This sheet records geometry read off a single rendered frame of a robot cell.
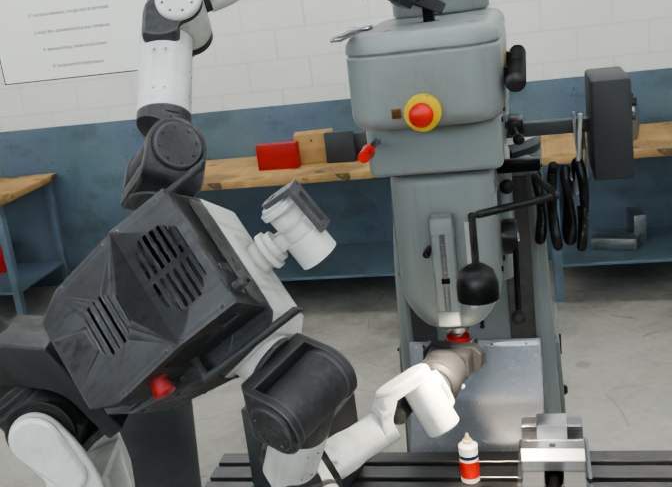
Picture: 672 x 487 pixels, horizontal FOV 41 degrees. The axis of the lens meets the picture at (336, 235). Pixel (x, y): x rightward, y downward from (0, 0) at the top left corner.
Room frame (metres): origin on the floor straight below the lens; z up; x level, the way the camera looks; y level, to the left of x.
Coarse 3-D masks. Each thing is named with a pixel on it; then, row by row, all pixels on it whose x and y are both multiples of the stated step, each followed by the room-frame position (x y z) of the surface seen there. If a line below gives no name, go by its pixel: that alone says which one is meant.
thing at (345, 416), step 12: (336, 408) 1.72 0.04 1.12; (348, 408) 1.75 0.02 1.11; (336, 420) 1.69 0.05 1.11; (348, 420) 1.74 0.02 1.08; (336, 432) 1.68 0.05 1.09; (252, 444) 1.76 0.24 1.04; (252, 456) 1.77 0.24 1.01; (252, 468) 1.77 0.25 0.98; (360, 468) 1.77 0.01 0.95; (264, 480) 1.76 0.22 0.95; (348, 480) 1.71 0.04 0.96
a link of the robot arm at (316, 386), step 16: (304, 368) 1.22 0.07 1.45; (320, 368) 1.21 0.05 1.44; (336, 368) 1.22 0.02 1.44; (288, 384) 1.19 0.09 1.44; (304, 384) 1.19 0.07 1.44; (320, 384) 1.19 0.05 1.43; (336, 384) 1.21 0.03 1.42; (288, 400) 1.16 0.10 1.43; (304, 400) 1.17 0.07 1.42; (320, 400) 1.18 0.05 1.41; (336, 400) 1.21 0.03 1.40; (304, 416) 1.16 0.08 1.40; (320, 416) 1.18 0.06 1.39; (304, 432) 1.15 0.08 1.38; (320, 432) 1.22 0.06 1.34; (304, 448) 1.24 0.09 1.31
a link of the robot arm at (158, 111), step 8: (152, 104) 1.47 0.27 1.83; (160, 104) 1.46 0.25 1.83; (168, 104) 1.47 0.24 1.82; (144, 112) 1.46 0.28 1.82; (152, 112) 1.46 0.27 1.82; (160, 112) 1.46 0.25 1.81; (168, 112) 1.46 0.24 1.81; (176, 112) 1.47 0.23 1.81; (184, 112) 1.48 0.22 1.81; (136, 120) 1.48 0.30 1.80; (144, 120) 1.47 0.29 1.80; (152, 120) 1.46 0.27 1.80; (144, 128) 1.49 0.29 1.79; (144, 136) 1.51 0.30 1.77; (136, 160) 1.43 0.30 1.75; (136, 168) 1.43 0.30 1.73
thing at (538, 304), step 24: (528, 144) 2.12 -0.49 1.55; (528, 192) 2.01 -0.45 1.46; (528, 216) 2.01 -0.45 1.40; (528, 240) 2.01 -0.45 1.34; (528, 264) 2.01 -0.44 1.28; (504, 288) 2.03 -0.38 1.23; (528, 288) 2.01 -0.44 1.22; (408, 312) 2.08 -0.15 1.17; (504, 312) 2.03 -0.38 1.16; (528, 312) 2.01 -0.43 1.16; (552, 312) 2.07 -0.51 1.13; (408, 336) 2.09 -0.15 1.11; (432, 336) 2.07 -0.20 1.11; (480, 336) 2.04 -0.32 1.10; (504, 336) 2.03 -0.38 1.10; (528, 336) 2.01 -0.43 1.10; (552, 336) 2.04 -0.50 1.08; (408, 360) 2.10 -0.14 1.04; (552, 360) 2.03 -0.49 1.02; (552, 384) 2.03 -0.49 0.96; (552, 408) 2.02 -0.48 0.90; (408, 432) 2.13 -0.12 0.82
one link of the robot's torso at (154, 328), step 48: (144, 240) 1.31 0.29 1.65; (192, 240) 1.18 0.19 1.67; (240, 240) 1.36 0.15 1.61; (96, 288) 1.22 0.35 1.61; (144, 288) 1.18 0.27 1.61; (192, 288) 1.16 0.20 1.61; (240, 288) 1.16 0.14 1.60; (48, 336) 1.25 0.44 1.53; (96, 336) 1.20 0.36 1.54; (144, 336) 1.16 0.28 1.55; (192, 336) 1.13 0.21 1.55; (240, 336) 1.22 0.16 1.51; (288, 336) 1.29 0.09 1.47; (96, 384) 1.19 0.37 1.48; (144, 384) 1.17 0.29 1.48; (192, 384) 1.22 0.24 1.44
